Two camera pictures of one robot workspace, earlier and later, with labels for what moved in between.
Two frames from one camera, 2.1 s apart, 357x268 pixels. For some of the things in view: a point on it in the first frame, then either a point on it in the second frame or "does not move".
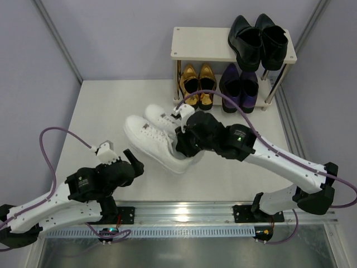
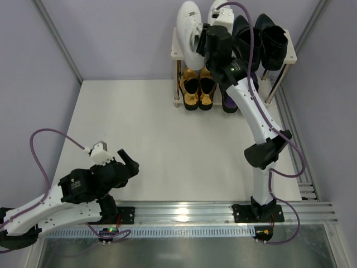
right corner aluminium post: (311, 25) does not move
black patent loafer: (274, 43) does not move
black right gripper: (183, 141) to (203, 39)
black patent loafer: (245, 42) does not move
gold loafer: (207, 81) does not move
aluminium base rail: (206, 213) does not move
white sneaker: (158, 145) to (189, 23)
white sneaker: (156, 114) to (216, 4)
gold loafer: (190, 82) does not move
